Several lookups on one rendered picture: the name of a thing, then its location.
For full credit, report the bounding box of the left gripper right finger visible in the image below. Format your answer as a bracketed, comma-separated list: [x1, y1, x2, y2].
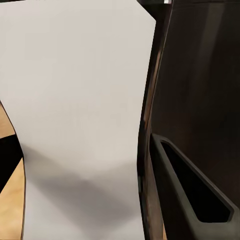
[150, 133, 240, 240]

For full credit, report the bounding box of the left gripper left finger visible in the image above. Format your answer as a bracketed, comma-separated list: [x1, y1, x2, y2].
[0, 134, 23, 193]

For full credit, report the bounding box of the bottle of coffee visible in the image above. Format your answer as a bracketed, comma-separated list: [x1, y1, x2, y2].
[0, 0, 173, 240]

